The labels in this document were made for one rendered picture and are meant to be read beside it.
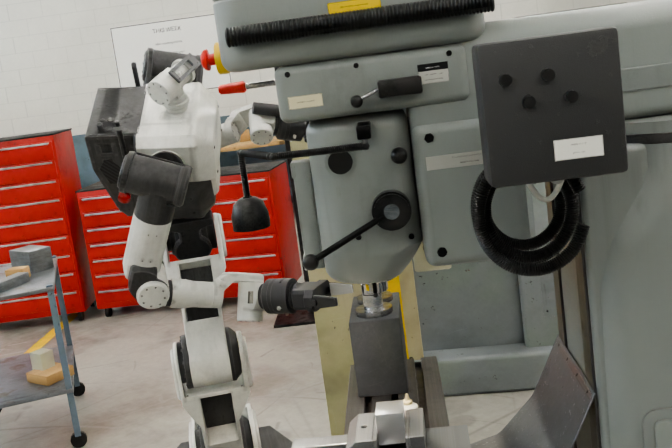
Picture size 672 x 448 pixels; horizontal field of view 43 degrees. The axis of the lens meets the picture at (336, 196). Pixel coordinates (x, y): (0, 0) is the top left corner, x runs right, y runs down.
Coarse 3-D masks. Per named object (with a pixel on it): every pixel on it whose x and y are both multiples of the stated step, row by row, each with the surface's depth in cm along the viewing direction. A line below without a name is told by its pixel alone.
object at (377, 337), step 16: (352, 304) 216; (384, 304) 207; (400, 304) 221; (352, 320) 202; (368, 320) 201; (384, 320) 200; (400, 320) 206; (352, 336) 201; (368, 336) 201; (384, 336) 201; (400, 336) 201; (352, 352) 202; (368, 352) 202; (384, 352) 201; (400, 352) 201; (368, 368) 202; (384, 368) 202; (400, 368) 202; (368, 384) 203; (384, 384) 203; (400, 384) 202
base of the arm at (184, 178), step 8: (136, 152) 197; (128, 160) 190; (168, 160) 199; (128, 168) 190; (184, 168) 194; (192, 168) 202; (120, 176) 190; (184, 176) 192; (120, 184) 190; (184, 184) 191; (176, 192) 192; (184, 192) 192; (176, 200) 193
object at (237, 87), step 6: (222, 84) 171; (228, 84) 171; (234, 84) 170; (240, 84) 170; (246, 84) 171; (252, 84) 171; (258, 84) 170; (264, 84) 170; (270, 84) 170; (222, 90) 171; (228, 90) 171; (234, 90) 170; (240, 90) 170; (246, 90) 171
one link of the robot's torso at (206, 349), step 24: (216, 216) 236; (168, 264) 227; (192, 264) 229; (216, 264) 228; (192, 312) 229; (216, 312) 230; (192, 336) 223; (216, 336) 223; (192, 360) 220; (216, 360) 221; (240, 360) 226; (192, 384) 223
